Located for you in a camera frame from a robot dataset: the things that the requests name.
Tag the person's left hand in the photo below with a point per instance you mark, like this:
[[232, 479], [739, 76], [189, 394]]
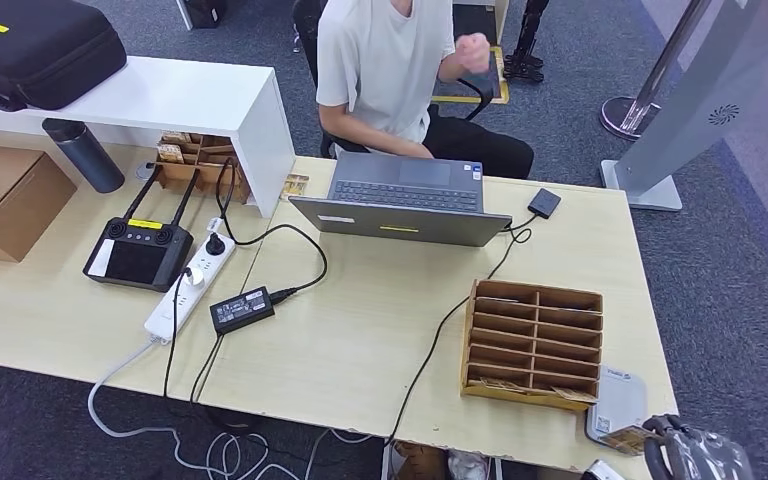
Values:
[[473, 53]]

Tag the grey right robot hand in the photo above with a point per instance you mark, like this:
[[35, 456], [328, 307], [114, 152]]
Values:
[[702, 460]]

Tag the gold patterned ID card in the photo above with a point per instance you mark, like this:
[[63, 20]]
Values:
[[626, 440]]

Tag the gold hotel key card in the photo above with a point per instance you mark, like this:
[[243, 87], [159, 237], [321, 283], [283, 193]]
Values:
[[500, 385], [573, 395]]

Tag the person's right forearm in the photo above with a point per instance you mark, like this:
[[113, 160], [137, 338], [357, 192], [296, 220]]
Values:
[[371, 136]]

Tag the person's left forearm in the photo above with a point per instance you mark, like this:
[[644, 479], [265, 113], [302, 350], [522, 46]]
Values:
[[451, 66]]

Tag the person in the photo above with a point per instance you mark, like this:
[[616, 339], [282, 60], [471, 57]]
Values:
[[377, 73]]

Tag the white card reader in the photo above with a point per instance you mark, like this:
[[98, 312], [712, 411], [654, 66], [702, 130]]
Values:
[[619, 401]]

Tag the brown slotted card rack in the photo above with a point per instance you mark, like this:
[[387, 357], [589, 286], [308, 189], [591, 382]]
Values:
[[533, 344]]

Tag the white cabinet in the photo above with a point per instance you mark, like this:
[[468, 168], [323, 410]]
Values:
[[502, 13]]

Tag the black robot leg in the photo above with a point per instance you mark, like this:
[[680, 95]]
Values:
[[527, 46]]

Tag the small black external drive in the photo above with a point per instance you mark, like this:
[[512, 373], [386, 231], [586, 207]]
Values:
[[545, 203]]

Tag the grey laptop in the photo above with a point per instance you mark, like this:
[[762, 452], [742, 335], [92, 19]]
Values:
[[400, 226]]

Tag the grey kiosk stand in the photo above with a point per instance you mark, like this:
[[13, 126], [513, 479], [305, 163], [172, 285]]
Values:
[[695, 106]]

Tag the black box with white edge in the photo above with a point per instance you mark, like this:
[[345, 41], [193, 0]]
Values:
[[204, 12]]

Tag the brown cardboard piece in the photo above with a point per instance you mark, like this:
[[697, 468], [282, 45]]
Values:
[[420, 462]]

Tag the small wooden slotted rack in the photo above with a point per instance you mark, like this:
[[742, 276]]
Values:
[[208, 170]]

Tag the white desk shelf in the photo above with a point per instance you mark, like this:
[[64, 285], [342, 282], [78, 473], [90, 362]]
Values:
[[172, 97]]

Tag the gold cards in small rack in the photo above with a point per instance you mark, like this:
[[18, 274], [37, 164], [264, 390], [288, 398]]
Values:
[[170, 154]]

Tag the black plug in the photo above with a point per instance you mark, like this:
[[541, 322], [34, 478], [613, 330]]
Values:
[[216, 246]]

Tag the black power adapter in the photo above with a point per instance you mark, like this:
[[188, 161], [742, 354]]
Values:
[[241, 309]]

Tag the small grey round disc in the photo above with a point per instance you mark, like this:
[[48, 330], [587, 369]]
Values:
[[144, 171]]

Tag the white plug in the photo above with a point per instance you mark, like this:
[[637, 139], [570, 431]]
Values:
[[194, 277]]

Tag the white power strip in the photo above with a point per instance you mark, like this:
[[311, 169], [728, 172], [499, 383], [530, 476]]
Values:
[[182, 302]]

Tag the black remote controller with antennas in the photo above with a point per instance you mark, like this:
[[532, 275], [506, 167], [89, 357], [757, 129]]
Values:
[[135, 260]]

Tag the dark grey thermos bottle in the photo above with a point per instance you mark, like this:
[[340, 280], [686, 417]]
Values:
[[88, 160]]

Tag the black carrying case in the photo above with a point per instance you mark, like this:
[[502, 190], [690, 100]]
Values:
[[39, 51]]

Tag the brown cardboard box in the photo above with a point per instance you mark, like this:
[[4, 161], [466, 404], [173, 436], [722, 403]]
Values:
[[6, 200]]

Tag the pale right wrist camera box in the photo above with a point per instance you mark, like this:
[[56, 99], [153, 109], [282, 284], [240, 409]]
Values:
[[606, 472]]

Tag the chrome stanchion post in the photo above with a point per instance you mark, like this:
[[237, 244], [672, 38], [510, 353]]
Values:
[[628, 114]]

